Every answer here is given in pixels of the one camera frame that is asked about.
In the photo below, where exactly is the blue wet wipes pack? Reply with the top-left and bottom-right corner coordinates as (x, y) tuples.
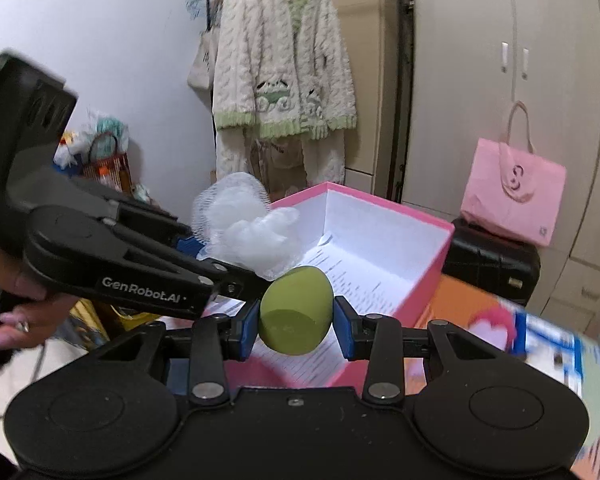
(510, 311), (600, 403)

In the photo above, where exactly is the green makeup sponge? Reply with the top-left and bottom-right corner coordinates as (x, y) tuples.
(259, 266), (334, 356)

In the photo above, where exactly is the black suitcase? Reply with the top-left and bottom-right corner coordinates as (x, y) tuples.
(442, 217), (541, 307)

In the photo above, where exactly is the beige canvas tote bag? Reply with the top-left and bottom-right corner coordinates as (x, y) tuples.
(187, 26), (220, 91)

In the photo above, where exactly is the pink tote bag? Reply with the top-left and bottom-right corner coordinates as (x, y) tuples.
(460, 101), (567, 247)

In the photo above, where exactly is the printed paper sheet in box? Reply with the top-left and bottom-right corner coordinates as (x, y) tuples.
(225, 242), (422, 390)

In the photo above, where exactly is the person left hand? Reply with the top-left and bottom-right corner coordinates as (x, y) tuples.
(0, 248), (79, 351)

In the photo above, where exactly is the beige wardrobe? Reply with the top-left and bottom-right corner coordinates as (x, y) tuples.
(299, 0), (600, 340)

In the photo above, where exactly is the patchwork tablecloth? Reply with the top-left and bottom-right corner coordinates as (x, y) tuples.
(418, 276), (600, 479)

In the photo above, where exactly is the pink cardboard box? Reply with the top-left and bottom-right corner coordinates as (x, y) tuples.
(199, 181), (456, 390)

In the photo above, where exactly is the cream knit cardigan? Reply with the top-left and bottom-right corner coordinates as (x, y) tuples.
(212, 0), (358, 185)

